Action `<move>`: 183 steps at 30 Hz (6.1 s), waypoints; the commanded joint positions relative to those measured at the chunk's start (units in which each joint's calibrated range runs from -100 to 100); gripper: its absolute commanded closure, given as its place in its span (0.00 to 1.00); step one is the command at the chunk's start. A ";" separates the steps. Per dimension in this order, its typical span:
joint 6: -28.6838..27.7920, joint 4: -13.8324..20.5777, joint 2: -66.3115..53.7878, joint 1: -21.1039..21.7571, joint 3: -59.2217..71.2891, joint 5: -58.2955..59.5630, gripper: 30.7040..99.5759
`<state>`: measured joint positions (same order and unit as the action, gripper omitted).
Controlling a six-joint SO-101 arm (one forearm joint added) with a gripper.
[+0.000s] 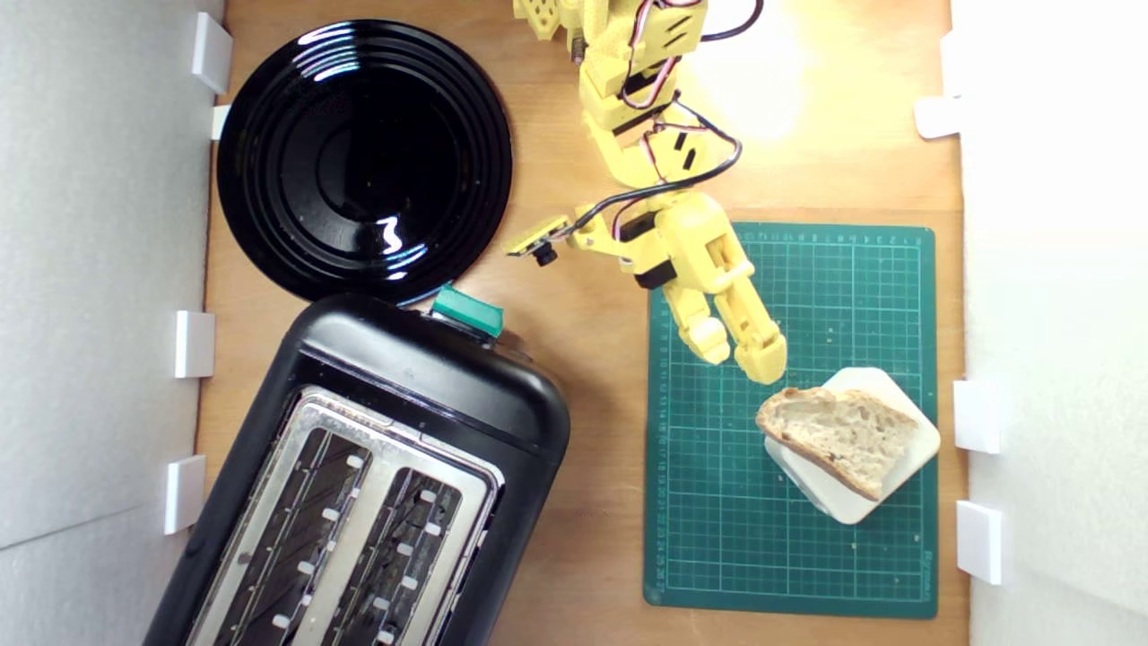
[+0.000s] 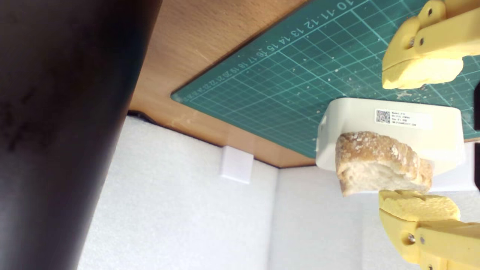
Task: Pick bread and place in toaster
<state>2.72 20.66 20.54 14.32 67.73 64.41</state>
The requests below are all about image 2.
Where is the brown bread slice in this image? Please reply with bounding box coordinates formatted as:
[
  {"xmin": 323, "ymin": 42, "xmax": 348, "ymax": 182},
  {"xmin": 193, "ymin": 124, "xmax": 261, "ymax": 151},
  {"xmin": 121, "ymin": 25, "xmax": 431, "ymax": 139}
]
[{"xmin": 335, "ymin": 131, "xmax": 435, "ymax": 197}]

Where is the black two-slot toaster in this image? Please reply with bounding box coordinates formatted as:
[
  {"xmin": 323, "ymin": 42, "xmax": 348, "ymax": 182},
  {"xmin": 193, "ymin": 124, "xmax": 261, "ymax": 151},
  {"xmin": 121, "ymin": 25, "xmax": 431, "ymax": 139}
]
[{"xmin": 0, "ymin": 0, "xmax": 162, "ymax": 270}]

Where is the white block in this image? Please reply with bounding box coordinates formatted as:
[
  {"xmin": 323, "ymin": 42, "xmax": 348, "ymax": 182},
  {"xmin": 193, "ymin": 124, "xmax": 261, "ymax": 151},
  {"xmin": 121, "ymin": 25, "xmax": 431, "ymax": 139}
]
[{"xmin": 315, "ymin": 97, "xmax": 465, "ymax": 176}]

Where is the green cutting mat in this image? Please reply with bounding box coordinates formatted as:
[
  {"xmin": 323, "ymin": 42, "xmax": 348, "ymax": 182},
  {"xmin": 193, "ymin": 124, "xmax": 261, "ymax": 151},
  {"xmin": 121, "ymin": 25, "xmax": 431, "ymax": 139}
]
[{"xmin": 171, "ymin": 0, "xmax": 480, "ymax": 159}]

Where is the white wall clip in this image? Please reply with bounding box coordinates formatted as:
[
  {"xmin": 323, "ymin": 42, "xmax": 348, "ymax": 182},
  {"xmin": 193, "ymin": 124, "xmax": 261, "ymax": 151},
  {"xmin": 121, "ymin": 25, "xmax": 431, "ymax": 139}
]
[{"xmin": 220, "ymin": 145, "xmax": 254, "ymax": 184}]

